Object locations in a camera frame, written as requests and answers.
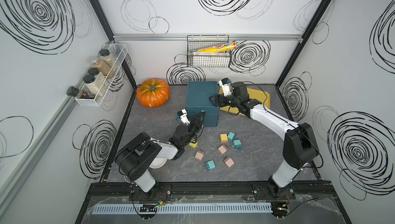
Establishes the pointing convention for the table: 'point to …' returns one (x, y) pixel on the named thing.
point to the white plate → (158, 162)
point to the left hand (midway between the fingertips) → (205, 113)
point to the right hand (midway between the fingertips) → (214, 97)
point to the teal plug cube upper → (231, 135)
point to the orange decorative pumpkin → (153, 92)
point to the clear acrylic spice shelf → (119, 51)
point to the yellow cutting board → (264, 97)
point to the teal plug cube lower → (210, 165)
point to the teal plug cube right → (237, 144)
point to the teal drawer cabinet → (198, 94)
